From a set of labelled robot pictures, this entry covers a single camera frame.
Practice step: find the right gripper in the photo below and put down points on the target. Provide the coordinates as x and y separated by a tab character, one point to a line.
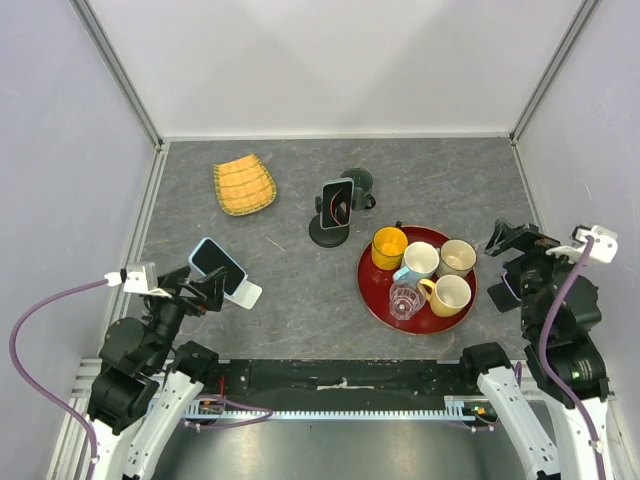
503	233

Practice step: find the clear case phone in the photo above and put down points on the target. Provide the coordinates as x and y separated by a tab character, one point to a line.
336	206

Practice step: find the clear drinking glass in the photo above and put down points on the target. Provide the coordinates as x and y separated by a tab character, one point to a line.
405	300

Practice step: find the light blue cable duct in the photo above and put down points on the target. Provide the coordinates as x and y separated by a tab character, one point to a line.
198	412

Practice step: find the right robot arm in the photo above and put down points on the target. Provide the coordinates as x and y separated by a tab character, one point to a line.
558	308

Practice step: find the yellow woven basket tray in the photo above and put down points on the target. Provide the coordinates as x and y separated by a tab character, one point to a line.
243	186

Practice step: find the white light blue mug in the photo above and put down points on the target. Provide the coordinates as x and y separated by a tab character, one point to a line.
420	261

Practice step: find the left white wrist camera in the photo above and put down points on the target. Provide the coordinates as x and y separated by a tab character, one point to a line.
137	278

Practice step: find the purple case phone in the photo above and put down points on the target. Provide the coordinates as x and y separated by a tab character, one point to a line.
509	287

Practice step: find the light blue case phone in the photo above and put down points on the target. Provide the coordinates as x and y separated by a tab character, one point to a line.
208	256

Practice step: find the pale yellow mug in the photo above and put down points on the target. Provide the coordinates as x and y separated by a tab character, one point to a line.
446	296

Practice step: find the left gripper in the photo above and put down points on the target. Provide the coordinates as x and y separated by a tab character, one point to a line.
210	286

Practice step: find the cream mug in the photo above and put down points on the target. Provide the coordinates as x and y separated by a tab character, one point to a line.
456	257

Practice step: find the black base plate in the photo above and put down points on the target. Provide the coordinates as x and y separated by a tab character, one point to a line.
340	385

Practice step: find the white phone stand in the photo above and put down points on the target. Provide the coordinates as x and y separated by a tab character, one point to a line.
246	295

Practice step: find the dark green mug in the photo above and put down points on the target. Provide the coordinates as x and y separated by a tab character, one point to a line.
363	198

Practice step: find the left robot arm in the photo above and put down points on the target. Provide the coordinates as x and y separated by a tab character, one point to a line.
146	383

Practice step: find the black round phone stand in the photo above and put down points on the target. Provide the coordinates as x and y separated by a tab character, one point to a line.
334	237

